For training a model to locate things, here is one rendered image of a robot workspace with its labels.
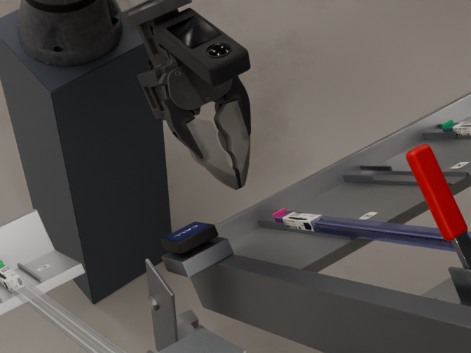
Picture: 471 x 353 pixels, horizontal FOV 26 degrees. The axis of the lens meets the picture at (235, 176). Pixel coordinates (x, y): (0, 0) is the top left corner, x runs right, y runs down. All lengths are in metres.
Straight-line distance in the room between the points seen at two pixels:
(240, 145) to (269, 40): 1.23
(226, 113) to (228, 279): 0.21
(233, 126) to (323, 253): 0.24
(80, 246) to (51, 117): 0.31
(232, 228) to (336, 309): 0.31
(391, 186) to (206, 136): 0.20
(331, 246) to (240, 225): 0.18
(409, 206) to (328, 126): 1.21
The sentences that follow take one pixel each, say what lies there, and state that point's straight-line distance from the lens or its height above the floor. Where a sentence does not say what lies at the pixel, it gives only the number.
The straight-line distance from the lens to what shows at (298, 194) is 1.07.
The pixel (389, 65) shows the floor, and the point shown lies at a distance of 2.27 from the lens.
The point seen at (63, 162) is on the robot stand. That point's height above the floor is 0.40.
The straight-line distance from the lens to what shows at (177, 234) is 0.96.
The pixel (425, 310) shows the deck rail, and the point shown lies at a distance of 0.65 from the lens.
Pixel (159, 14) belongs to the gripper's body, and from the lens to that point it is 1.05.
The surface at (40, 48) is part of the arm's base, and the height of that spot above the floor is 0.58.
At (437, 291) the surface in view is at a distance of 0.71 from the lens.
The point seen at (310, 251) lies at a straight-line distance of 0.90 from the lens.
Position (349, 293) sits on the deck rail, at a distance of 0.73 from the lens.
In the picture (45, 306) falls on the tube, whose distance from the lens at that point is 0.83.
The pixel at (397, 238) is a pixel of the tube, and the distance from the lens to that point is 0.83.
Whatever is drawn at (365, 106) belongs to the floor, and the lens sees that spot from 2.17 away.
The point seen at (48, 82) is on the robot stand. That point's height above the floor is 0.55.
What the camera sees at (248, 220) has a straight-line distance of 1.05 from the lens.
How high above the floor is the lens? 1.57
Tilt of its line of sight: 51 degrees down
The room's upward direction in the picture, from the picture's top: straight up
